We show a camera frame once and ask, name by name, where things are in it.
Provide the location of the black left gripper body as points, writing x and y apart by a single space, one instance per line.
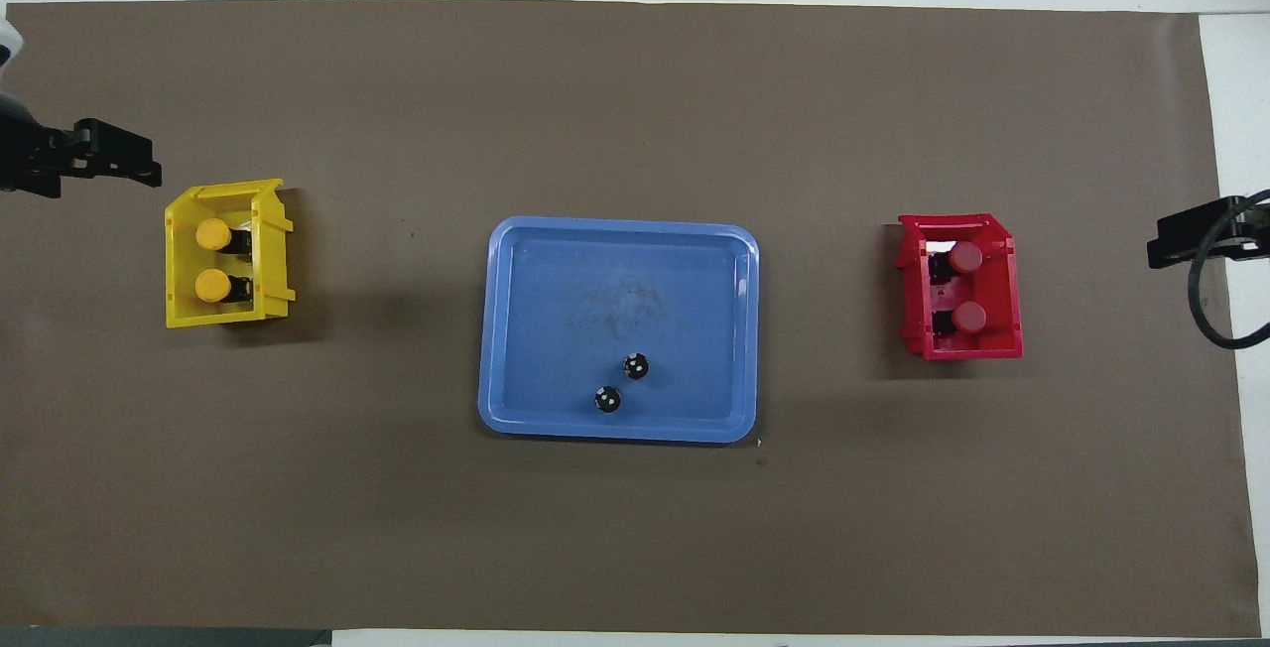
30 156

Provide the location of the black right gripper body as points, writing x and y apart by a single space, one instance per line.
1255 215

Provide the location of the yellow push button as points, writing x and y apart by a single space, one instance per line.
211 286
211 234

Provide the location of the red push button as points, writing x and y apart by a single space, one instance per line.
968 318
965 257

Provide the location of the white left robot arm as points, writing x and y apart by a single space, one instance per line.
8 42

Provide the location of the yellow plastic storage bin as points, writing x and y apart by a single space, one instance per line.
179 260

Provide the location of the red plastic storage bin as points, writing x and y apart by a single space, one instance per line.
1000 290

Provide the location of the blue plastic tray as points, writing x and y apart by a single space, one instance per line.
556 329

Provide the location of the brown paper table mat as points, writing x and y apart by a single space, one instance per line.
635 81

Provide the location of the black cylindrical capacitor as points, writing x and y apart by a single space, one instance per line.
608 400
636 366

